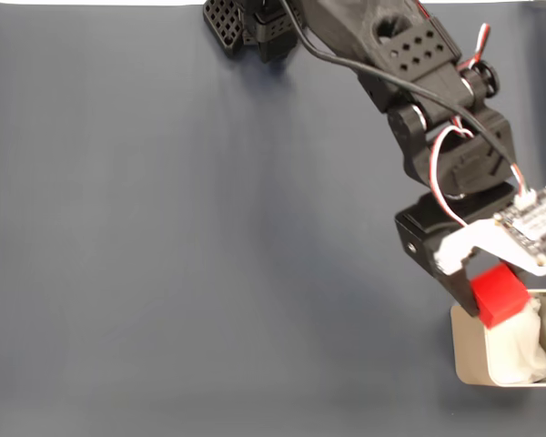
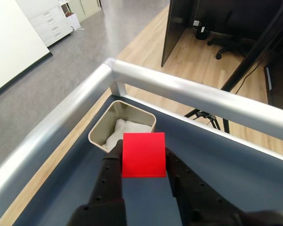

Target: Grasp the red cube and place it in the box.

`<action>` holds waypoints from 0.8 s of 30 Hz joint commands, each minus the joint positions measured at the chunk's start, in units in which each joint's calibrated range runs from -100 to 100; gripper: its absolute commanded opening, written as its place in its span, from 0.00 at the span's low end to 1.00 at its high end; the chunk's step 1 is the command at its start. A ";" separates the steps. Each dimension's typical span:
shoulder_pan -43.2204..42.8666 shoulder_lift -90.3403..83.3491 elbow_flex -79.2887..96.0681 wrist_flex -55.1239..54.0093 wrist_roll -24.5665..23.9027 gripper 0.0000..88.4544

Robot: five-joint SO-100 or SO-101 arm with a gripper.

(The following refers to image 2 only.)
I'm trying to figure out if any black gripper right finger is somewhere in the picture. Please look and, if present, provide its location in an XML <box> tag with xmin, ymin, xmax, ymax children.
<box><xmin>165</xmin><ymin>146</ymin><xmax>242</xmax><ymax>226</ymax></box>

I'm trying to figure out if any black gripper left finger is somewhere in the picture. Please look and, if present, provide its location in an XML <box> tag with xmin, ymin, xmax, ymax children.
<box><xmin>67</xmin><ymin>139</ymin><xmax>128</xmax><ymax>226</ymax></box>

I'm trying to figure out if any red cube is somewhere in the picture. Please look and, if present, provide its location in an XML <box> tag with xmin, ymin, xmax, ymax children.
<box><xmin>121</xmin><ymin>132</ymin><xmax>167</xmax><ymax>178</ymax></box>

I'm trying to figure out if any beige metal box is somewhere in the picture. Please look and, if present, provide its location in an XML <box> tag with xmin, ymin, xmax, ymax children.
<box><xmin>88</xmin><ymin>100</ymin><xmax>157</xmax><ymax>155</ymax></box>

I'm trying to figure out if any white open cardboard box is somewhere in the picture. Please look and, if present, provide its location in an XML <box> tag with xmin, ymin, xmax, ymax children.
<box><xmin>61</xmin><ymin>2</ymin><xmax>81</xmax><ymax>31</ymax></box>

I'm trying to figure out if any dark grey-blue mat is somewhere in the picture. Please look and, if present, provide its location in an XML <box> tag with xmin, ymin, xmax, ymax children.
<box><xmin>11</xmin><ymin>94</ymin><xmax>283</xmax><ymax>226</ymax></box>

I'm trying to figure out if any white crumpled cloth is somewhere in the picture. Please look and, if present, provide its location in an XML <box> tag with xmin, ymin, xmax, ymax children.
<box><xmin>105</xmin><ymin>118</ymin><xmax>153</xmax><ymax>151</ymax></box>

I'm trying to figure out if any black flat panel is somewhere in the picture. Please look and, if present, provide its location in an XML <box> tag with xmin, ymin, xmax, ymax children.
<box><xmin>263</xmin><ymin>54</ymin><xmax>283</xmax><ymax>108</ymax></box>

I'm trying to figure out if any black tripod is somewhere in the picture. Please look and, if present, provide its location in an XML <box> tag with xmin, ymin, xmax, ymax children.
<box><xmin>183</xmin><ymin>0</ymin><xmax>283</xmax><ymax>135</ymax></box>

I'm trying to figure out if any black office chair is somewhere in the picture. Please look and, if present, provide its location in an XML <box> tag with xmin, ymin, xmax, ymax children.
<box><xmin>207</xmin><ymin>10</ymin><xmax>255</xmax><ymax>61</ymax></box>

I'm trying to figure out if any black bin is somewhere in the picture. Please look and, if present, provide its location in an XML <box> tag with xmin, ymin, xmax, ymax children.
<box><xmin>195</xmin><ymin>20</ymin><xmax>214</xmax><ymax>40</ymax></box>

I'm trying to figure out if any black desk side panel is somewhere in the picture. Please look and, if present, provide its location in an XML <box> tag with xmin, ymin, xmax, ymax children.
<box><xmin>160</xmin><ymin>0</ymin><xmax>196</xmax><ymax>68</ymax></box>

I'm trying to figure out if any white drawer cabinet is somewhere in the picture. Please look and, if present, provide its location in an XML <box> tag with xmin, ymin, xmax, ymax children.
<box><xmin>28</xmin><ymin>3</ymin><xmax>74</xmax><ymax>48</ymax></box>

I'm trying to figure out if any beige metal cabinet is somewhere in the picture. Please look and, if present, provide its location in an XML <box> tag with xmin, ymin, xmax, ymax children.
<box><xmin>66</xmin><ymin>0</ymin><xmax>102</xmax><ymax>23</ymax></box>

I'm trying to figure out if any silver tubular cart rail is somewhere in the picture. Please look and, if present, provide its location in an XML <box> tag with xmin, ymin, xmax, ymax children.
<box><xmin>0</xmin><ymin>57</ymin><xmax>283</xmax><ymax>208</ymax></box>

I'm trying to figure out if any black floor cable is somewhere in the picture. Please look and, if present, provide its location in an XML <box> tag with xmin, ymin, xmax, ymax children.
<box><xmin>234</xmin><ymin>62</ymin><xmax>261</xmax><ymax>95</ymax></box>

